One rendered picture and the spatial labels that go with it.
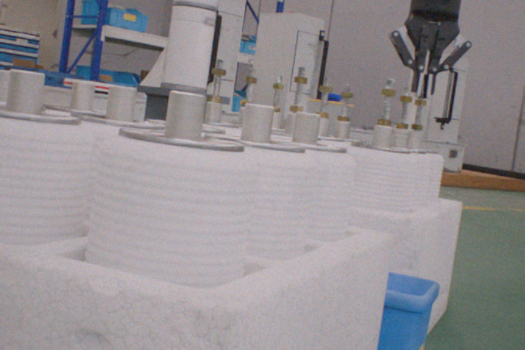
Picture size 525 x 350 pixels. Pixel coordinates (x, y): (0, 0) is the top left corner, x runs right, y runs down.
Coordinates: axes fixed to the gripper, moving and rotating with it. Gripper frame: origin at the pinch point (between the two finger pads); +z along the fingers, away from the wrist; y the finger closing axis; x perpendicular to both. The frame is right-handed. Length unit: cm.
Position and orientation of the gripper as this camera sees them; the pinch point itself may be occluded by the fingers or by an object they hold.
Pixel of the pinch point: (423, 85)
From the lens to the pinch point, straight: 121.7
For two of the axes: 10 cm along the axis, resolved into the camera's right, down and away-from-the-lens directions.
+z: -1.4, 9.9, 0.6
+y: -9.9, -1.3, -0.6
